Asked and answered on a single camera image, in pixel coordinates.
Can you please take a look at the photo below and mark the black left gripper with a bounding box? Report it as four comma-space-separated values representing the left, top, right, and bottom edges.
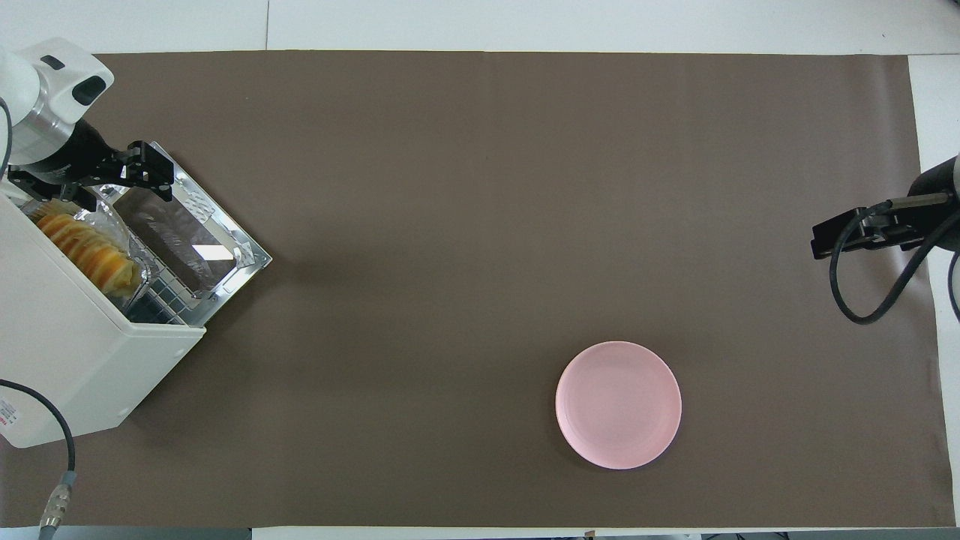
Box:
7, 120, 176, 213

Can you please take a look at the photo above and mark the metal oven rack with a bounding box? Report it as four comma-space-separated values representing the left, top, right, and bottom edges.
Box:
120, 274, 188, 325

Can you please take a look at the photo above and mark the brown table mat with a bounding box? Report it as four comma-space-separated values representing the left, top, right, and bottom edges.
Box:
0, 51, 955, 528

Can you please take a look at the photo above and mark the cream toaster oven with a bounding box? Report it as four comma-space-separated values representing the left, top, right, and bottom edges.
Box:
0, 169, 205, 449

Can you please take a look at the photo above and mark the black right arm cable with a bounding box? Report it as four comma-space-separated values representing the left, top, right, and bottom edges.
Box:
829, 193, 960, 325

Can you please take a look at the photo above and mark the golden ridged bread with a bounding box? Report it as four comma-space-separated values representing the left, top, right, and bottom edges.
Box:
36, 212, 142, 295

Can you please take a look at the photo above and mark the pink plate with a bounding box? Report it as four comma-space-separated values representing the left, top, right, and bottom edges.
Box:
556, 341, 683, 470

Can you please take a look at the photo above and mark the aluminium foil tray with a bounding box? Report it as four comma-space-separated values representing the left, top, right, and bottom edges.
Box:
21, 196, 162, 308

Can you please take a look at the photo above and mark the glass oven door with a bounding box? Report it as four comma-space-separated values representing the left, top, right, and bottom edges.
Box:
97, 141, 272, 329

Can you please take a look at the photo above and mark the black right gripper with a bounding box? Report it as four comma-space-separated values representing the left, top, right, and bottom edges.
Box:
811, 154, 960, 260

